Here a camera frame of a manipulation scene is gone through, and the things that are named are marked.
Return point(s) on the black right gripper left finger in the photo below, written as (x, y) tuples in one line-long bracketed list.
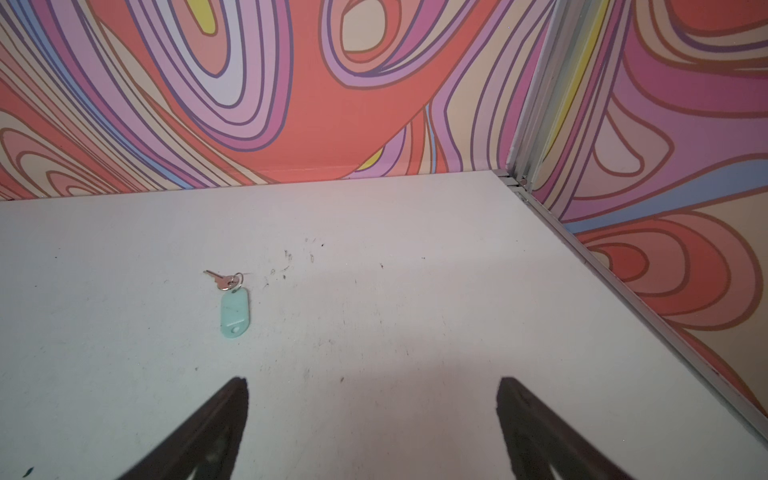
[(206, 444)]

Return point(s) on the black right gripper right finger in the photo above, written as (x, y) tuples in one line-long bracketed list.
[(541, 445)]

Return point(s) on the mint green key tag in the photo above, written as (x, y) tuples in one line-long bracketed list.
[(234, 313)]

